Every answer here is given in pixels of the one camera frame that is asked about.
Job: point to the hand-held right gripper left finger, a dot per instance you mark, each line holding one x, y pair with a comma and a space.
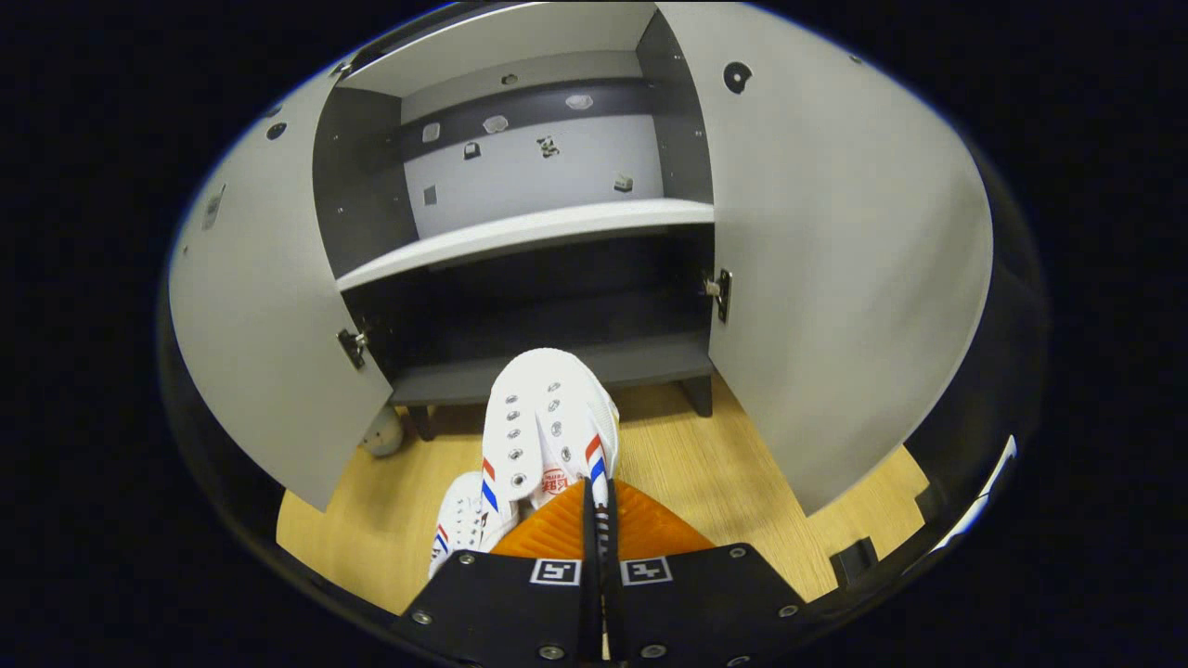
587, 603

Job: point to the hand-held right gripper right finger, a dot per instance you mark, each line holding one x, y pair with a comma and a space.
616, 603

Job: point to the white striped canvas shoe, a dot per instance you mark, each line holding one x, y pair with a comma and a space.
543, 408
459, 524

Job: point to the white cabinet door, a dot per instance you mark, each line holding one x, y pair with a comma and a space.
835, 278
269, 306

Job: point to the white plush toy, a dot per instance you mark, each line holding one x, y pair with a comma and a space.
382, 436

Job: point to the small black bracket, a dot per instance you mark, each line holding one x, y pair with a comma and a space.
854, 559

